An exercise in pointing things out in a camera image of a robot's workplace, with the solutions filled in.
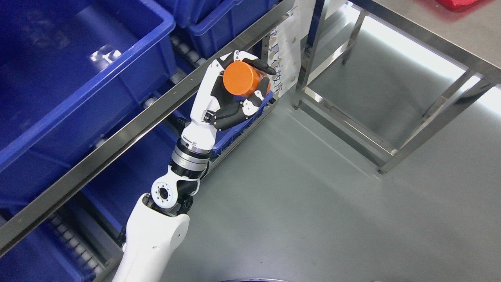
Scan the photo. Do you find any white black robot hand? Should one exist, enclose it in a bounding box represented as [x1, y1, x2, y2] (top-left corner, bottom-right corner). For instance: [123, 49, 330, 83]
[180, 50, 277, 153]

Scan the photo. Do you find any orange cylindrical capacitor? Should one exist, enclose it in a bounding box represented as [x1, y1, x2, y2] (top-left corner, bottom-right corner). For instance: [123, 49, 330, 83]
[222, 61, 268, 98]

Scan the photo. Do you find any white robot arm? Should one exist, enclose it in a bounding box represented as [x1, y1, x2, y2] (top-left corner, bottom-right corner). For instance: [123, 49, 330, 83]
[113, 136, 215, 282]

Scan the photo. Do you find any stainless steel desk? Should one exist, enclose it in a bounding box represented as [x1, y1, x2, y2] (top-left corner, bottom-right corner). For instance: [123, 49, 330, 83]
[294, 0, 500, 178]

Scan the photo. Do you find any blue bin top centre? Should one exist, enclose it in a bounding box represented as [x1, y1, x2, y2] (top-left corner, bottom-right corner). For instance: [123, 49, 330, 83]
[156, 0, 278, 58]

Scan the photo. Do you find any large blue bin right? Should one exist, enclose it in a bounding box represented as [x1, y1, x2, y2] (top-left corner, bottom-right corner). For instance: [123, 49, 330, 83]
[0, 0, 177, 208]

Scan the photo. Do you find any red plastic tray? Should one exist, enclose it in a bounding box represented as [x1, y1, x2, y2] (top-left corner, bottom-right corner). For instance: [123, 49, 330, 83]
[436, 0, 491, 13]

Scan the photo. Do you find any metal shelf rail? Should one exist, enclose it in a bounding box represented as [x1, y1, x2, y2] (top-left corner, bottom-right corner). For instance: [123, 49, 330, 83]
[0, 0, 298, 257]

